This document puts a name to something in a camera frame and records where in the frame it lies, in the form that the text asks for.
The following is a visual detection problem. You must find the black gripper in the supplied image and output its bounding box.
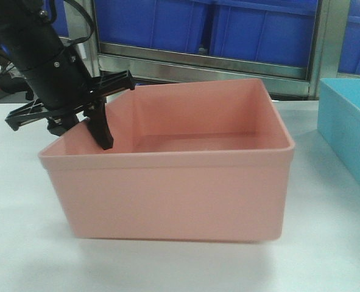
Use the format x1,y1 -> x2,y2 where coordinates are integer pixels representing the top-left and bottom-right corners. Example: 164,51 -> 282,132
5,47 -> 135,150

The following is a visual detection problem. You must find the pink plastic box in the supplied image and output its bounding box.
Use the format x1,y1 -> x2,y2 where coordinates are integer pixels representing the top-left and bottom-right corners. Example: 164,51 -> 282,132
39,78 -> 295,242

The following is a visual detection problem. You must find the light blue plastic box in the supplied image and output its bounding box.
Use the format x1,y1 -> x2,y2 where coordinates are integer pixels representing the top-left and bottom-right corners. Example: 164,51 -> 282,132
317,78 -> 360,185

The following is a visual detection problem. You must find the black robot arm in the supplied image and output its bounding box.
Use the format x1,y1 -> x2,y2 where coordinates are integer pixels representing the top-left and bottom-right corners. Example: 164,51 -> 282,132
0,1 -> 135,150

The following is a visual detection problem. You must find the black office chair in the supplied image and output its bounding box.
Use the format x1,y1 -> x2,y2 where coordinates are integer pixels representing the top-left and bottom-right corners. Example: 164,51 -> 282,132
0,73 -> 34,101

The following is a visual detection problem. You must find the blue bin far left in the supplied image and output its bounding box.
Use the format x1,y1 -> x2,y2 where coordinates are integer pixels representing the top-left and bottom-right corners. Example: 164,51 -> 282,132
52,0 -> 69,37

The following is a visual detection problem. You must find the blue bin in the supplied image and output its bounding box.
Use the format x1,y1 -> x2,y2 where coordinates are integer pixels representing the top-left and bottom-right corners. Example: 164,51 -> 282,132
94,1 -> 213,54
209,1 -> 317,68
52,0 -> 69,37
338,1 -> 360,74

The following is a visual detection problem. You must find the blue bin centre left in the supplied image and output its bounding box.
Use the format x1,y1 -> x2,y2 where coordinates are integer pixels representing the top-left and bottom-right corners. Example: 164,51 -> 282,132
94,1 -> 213,54

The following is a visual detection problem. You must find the blue bin centre right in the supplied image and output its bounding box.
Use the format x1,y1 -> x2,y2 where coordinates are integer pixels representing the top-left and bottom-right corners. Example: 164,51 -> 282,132
209,1 -> 317,68

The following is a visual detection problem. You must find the blue bin far right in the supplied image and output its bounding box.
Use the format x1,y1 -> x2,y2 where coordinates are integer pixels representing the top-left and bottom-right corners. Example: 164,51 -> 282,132
338,1 -> 360,74

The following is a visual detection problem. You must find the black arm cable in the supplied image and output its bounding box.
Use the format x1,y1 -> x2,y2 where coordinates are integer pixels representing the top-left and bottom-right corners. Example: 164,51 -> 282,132
63,0 -> 96,46

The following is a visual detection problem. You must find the metal shelf rack frame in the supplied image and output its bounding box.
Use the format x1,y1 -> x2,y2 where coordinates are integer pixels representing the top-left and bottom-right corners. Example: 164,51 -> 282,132
79,1 -> 360,100

